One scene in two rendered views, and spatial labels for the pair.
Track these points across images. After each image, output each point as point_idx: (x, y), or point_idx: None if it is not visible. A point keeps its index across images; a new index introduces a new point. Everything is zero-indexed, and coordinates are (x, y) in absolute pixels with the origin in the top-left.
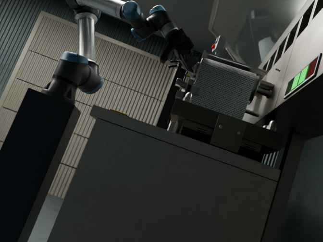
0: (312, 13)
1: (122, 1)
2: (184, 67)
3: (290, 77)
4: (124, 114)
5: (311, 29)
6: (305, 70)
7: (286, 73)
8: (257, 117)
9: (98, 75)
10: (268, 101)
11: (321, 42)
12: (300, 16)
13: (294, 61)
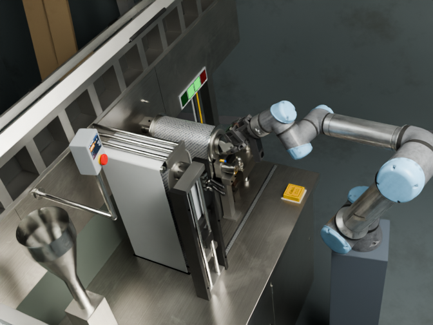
0: (164, 39)
1: (338, 114)
2: (229, 154)
3: (175, 94)
4: (290, 184)
5: (179, 53)
6: (198, 80)
7: (164, 95)
8: None
9: (330, 220)
10: (148, 133)
11: (199, 60)
12: (136, 39)
13: (171, 82)
